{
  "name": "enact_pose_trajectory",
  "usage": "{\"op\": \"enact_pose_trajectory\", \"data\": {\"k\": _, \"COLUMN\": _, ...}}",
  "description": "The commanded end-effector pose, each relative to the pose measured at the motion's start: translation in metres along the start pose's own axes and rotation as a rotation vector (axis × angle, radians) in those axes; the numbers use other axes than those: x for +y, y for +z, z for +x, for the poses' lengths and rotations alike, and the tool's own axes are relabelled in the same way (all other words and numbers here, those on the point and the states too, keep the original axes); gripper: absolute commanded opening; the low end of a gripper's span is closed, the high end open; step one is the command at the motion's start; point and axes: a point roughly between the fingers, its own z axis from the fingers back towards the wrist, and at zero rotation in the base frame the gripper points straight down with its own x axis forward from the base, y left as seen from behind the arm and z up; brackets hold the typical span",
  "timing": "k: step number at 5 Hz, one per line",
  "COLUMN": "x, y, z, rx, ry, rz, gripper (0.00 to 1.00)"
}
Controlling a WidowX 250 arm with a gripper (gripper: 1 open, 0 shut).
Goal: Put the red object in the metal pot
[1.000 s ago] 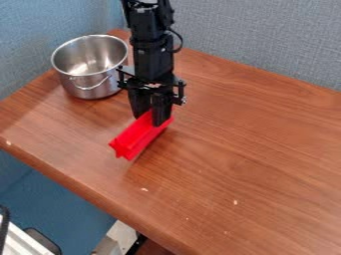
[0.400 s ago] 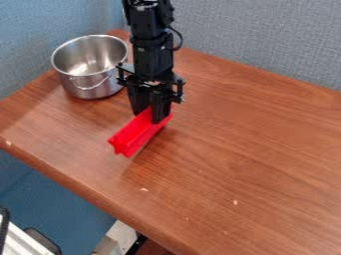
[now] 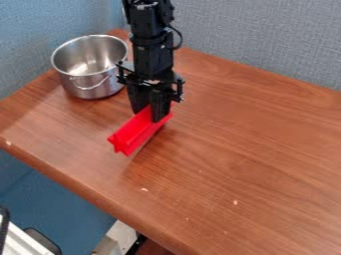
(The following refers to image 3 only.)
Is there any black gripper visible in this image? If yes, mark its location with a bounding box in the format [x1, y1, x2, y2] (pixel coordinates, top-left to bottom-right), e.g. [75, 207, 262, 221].
[117, 45, 184, 123]

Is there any red star-profile block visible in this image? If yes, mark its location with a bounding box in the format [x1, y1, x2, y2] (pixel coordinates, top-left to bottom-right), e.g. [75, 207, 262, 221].
[108, 107, 172, 156]

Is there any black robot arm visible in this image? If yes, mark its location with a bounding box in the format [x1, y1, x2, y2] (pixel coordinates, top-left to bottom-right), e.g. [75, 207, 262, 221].
[117, 0, 184, 123]

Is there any stainless steel pot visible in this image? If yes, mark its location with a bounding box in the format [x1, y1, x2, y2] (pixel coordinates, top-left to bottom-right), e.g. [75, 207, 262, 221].
[51, 35, 128, 100]

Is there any white appliance corner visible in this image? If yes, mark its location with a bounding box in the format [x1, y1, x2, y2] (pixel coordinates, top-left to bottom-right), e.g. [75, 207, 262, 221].
[0, 214, 53, 255]

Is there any white table leg bracket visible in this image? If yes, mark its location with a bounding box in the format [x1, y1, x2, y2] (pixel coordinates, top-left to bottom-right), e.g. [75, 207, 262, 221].
[91, 220, 137, 255]

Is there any black cable loop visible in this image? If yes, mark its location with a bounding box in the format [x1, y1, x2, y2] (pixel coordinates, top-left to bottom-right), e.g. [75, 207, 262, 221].
[0, 206, 10, 255]

